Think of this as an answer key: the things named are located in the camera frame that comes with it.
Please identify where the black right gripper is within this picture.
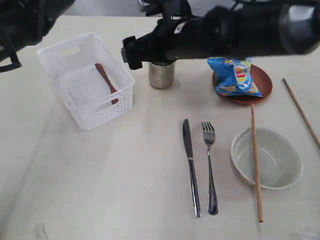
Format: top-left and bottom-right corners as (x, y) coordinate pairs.
(121, 6), (235, 70)

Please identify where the blue chip bag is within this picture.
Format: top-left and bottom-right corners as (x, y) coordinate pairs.
(207, 57), (263, 98)

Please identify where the shiny steel cup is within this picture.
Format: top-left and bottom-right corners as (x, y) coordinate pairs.
(148, 62), (175, 89)

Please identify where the brown round plate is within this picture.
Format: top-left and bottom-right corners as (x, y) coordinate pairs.
(212, 64), (273, 105)

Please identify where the silver table knife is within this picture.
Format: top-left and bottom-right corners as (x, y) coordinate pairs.
(182, 119), (201, 218)

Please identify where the silver fork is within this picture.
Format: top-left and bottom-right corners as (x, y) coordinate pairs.
(201, 121), (219, 216)

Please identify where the brown wooden chopstick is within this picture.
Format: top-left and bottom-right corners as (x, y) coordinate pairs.
(250, 103), (264, 223)
(282, 78), (320, 149)

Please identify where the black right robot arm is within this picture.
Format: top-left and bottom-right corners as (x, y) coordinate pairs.
(121, 0), (320, 70)

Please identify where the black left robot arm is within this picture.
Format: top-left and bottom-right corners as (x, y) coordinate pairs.
(0, 0), (74, 61)

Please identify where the brown wooden spoon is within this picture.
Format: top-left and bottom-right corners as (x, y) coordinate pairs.
(95, 63), (117, 94)

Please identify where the white perforated plastic basket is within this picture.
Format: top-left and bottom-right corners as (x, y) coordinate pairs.
(37, 33), (135, 131)

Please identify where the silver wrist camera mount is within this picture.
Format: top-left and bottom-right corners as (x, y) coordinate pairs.
(138, 0), (193, 18)

